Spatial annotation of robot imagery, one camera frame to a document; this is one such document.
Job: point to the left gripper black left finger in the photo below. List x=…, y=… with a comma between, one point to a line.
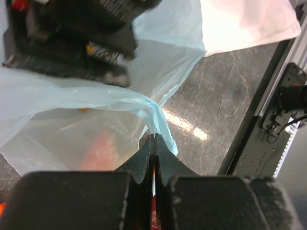
x=76, y=200

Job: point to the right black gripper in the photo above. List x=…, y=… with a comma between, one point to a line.
x=79, y=39

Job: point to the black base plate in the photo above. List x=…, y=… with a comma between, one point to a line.
x=280, y=101

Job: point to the light blue plastic bag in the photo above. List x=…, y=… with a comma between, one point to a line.
x=53, y=124

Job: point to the fake red mango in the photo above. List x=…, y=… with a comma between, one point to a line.
x=101, y=156

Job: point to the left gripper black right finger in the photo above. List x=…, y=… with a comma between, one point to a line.
x=188, y=201

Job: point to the white towel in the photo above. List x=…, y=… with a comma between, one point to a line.
x=230, y=25

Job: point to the light blue cable duct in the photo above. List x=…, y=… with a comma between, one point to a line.
x=291, y=130

